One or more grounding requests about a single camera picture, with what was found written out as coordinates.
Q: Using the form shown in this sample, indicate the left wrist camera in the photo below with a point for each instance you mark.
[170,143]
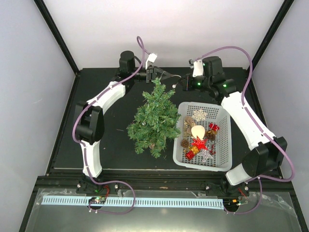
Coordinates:
[150,60]

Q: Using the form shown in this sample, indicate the circuit board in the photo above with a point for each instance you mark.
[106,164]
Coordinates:
[232,202]
[97,200]

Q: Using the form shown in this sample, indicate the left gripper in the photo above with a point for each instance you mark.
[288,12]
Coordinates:
[150,70]

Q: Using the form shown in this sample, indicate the left circuit board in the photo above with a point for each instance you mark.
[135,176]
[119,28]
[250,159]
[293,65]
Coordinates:
[97,200]

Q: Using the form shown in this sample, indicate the red gift box ornament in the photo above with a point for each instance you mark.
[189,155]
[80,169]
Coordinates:
[190,155]

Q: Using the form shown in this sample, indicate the pinecone with gold bow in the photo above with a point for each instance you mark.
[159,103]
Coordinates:
[210,135]

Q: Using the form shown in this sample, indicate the cream wooden heart ornament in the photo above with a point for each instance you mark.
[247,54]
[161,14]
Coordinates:
[198,131]

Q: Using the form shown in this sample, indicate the white bulb string lights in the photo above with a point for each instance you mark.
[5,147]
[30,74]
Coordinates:
[173,85]

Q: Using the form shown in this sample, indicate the red berry sprig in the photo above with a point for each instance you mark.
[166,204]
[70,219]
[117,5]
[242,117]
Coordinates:
[212,150]

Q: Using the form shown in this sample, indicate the right circuit board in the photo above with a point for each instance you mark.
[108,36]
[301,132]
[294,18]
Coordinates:
[232,202]

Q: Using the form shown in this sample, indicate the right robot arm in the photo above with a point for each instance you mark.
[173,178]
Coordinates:
[266,149]

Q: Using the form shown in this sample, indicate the silver star ornament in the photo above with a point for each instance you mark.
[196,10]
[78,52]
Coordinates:
[205,154]

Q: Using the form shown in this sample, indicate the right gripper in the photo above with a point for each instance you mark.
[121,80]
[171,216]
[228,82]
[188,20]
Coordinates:
[187,87]

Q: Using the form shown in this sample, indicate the right black corner post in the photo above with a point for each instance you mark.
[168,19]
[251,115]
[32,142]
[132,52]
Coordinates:
[281,14]

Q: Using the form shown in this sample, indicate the white wooden snowflake ornament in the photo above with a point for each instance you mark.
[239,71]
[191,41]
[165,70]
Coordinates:
[199,115]

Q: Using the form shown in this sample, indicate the black corner post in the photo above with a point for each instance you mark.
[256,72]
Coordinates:
[281,14]
[56,34]

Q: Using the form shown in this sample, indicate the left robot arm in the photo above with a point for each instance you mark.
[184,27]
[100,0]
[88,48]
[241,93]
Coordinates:
[88,127]

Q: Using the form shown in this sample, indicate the black aluminium frame rail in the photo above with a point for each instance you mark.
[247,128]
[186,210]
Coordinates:
[157,180]

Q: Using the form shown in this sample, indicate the small green christmas tree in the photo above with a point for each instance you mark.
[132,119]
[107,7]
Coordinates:
[154,139]

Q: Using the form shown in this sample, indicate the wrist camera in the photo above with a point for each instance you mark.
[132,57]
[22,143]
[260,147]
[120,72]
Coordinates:
[150,60]
[198,67]

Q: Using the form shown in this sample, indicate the burlap bow ornament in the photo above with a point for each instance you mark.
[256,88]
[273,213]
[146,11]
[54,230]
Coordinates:
[189,121]

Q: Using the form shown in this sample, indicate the white perforated plastic basket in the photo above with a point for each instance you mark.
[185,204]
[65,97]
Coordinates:
[205,139]

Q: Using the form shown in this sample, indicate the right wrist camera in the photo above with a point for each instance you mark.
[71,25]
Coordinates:
[198,67]

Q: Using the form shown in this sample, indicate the left black corner post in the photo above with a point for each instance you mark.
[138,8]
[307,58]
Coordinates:
[56,34]

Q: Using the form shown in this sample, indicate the brown pinecone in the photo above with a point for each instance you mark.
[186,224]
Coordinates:
[185,143]

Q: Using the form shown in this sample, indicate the red star ornament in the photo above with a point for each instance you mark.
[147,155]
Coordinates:
[199,143]

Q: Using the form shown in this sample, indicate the gold gift box ornament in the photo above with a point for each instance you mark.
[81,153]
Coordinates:
[194,149]

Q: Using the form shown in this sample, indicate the white slotted cable duct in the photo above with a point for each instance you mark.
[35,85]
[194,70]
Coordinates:
[136,202]

